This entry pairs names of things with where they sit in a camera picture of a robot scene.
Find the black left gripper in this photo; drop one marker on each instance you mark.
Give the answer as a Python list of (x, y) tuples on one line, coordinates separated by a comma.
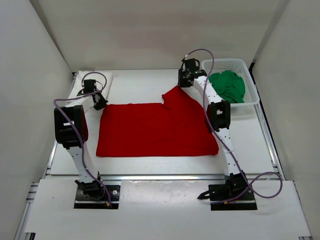
[(102, 104)]

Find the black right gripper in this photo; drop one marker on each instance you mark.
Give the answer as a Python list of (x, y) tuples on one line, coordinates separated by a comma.
[(182, 84)]

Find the white t shirt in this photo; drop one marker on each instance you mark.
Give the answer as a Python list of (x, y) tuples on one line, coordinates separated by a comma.
[(101, 77)]

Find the red t shirt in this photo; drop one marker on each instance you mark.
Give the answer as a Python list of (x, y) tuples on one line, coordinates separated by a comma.
[(174, 128)]

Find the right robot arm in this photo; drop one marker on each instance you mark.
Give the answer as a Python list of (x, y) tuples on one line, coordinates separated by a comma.
[(218, 118)]

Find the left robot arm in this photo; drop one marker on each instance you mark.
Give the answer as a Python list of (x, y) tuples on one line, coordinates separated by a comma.
[(71, 131)]

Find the green t shirt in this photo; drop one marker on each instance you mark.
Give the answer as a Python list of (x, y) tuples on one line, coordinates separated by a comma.
[(229, 86)]

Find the white plastic basket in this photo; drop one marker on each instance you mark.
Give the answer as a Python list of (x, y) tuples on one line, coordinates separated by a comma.
[(238, 66)]

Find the aluminium frame rail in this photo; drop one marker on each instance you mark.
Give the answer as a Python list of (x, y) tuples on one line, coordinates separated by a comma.
[(163, 177)]

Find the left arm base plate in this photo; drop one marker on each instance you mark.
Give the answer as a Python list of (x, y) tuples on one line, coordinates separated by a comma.
[(98, 201)]

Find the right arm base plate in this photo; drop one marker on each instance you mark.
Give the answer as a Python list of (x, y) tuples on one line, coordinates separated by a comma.
[(223, 199)]

